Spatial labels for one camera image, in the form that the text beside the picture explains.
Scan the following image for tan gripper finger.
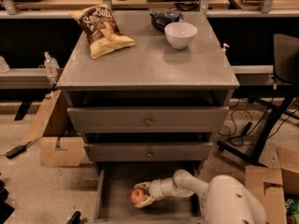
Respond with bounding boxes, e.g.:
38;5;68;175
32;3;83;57
135;194;155;208
134;182;150;190

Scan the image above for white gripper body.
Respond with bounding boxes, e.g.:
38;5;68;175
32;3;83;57
149;178;174;201

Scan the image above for red apple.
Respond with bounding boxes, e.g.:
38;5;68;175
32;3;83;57
131;188;146;204

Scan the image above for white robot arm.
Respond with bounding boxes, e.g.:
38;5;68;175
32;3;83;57
131;169;267;224

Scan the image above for open bottom grey drawer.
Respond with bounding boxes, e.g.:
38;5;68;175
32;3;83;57
93;161;206;224

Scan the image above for middle grey drawer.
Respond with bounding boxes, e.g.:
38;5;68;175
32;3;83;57
84;143;213;162

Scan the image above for grey drawer cabinet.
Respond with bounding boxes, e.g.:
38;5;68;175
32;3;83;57
56;9;240;224

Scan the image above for top grey drawer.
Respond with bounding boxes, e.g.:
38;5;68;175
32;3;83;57
67;106;228;134

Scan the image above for cardboard box left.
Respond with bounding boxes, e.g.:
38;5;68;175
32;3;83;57
21;91;86;167

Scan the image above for cardboard box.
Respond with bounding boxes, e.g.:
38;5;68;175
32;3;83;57
21;91;86;167
245;147;299;224

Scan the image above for cardboard box right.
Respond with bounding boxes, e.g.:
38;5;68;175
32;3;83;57
245;147;299;224

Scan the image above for black power adapter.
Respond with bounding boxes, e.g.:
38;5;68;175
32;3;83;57
6;146;26;159

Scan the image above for green package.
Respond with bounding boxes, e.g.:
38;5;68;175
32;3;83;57
285;198;299;224

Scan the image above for white bowl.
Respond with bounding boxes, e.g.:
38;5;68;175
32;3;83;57
164;21;197;49

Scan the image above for clear plastic bottle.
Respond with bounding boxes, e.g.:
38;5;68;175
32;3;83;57
44;51;60;76

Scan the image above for white pump dispenser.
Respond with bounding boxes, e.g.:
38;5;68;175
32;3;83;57
222;43;230;55

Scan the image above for blue snack bag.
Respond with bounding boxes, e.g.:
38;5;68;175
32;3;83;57
149;11;182;31

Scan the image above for sea salt chips bag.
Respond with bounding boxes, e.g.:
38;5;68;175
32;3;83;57
69;4;135;59

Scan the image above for black floor cables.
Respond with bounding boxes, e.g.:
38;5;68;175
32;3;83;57
217;98;299;147

